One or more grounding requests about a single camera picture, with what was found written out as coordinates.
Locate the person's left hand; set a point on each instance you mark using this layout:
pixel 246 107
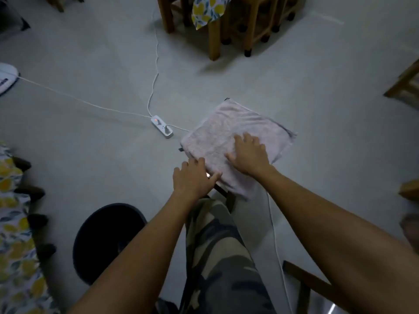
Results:
pixel 191 181

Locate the person's right hand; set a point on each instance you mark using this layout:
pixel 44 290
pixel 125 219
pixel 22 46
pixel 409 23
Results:
pixel 250 158

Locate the person's left thumb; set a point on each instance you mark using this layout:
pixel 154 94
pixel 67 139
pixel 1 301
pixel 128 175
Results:
pixel 214 179

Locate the person's right little finger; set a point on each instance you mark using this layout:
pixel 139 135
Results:
pixel 263 151

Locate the person's right middle finger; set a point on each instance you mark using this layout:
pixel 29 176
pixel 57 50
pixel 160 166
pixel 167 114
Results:
pixel 247 139

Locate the person's right thumb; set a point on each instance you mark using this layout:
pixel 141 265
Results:
pixel 231 157

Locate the pink towel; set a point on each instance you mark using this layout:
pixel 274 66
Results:
pixel 216 134

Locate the person's right forearm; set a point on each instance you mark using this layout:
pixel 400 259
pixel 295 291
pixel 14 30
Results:
pixel 330 235

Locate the person's left forearm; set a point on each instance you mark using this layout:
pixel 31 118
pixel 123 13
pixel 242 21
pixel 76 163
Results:
pixel 140 255

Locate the white power strip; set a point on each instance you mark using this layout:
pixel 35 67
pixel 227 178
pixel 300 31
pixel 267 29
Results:
pixel 161 126

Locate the camouflage trousers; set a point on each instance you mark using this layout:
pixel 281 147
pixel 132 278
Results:
pixel 219 258

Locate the wooden table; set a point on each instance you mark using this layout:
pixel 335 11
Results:
pixel 214 39

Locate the wooden stool with black feet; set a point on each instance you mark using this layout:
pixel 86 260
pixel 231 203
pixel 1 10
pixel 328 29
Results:
pixel 255 26

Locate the round black stool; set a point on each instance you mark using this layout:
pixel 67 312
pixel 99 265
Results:
pixel 101 238

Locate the small lemon print cloth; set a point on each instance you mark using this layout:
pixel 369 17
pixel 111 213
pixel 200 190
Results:
pixel 206 9

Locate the wooden furniture corner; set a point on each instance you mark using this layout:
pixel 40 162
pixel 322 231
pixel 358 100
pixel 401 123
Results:
pixel 410 190

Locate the wooden chair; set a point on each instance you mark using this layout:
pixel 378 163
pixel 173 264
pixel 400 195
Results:
pixel 406 84

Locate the dark chair foot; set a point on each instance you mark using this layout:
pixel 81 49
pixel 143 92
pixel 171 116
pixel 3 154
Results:
pixel 45 251
pixel 31 192
pixel 22 164
pixel 37 221

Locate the large lemon print tablecloth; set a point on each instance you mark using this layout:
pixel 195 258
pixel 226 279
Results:
pixel 16 251

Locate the wooden furniture leg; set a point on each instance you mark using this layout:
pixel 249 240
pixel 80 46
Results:
pixel 60 2

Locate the white fan base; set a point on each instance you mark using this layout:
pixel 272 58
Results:
pixel 6 76

